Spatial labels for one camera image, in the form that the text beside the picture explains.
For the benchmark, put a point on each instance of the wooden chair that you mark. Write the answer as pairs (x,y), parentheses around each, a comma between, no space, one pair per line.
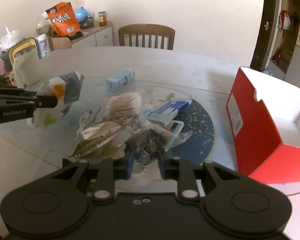
(147,36)

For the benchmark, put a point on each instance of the colourful white snack pouch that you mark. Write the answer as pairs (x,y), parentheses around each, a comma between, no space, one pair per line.
(66,88)

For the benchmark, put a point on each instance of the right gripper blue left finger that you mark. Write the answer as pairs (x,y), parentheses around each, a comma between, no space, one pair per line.
(129,154)

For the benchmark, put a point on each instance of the red lidded jar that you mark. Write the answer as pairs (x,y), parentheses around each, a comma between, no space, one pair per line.
(102,18)

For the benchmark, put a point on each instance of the light blue carton box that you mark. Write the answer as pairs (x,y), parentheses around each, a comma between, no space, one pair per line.
(120,79)

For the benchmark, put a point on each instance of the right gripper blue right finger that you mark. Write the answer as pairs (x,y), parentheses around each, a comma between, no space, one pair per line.
(161,163)

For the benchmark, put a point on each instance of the red cardboard box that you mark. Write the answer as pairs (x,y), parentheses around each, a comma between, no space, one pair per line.
(264,114)

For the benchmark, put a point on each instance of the silver foil snack bag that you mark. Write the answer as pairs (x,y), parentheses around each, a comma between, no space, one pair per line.
(101,140)

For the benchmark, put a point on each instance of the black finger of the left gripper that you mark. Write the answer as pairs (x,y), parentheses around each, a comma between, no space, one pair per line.
(46,101)

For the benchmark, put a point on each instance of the cardboard box on sideboard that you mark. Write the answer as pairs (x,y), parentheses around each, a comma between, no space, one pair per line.
(58,43)

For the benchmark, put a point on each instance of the blue white packet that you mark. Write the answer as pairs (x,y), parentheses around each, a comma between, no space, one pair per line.
(166,113)

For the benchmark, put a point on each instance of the grey wall cabinet shelving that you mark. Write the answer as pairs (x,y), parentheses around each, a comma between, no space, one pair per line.
(284,61)

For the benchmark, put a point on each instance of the blue globe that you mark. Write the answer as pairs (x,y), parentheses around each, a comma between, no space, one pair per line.
(81,14)

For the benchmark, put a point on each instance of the white plastic bag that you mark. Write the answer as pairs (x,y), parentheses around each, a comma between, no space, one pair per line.
(9,40)

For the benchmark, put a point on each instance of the yellow framed container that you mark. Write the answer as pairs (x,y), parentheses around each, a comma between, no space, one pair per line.
(29,42)

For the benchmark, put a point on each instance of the orange snack bag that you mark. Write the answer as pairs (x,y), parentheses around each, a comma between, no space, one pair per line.
(64,21)

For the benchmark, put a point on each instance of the dark wooden door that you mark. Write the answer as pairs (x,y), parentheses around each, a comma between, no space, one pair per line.
(265,34)

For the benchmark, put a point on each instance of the teal phone-like item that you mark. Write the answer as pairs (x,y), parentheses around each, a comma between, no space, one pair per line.
(176,126)

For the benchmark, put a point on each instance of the dark contents clear plastic bag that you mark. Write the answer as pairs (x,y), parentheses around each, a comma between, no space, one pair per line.
(147,143)

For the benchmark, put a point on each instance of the rubiks cube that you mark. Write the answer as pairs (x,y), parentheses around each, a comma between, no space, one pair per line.
(9,79)

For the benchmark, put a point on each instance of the white sideboard cabinet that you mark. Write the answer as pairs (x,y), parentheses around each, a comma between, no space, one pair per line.
(96,36)

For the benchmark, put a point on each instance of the cotton swab bag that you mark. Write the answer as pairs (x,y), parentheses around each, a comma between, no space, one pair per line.
(123,105)

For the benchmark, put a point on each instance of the white electric kettle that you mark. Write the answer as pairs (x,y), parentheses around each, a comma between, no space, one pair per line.
(26,70)

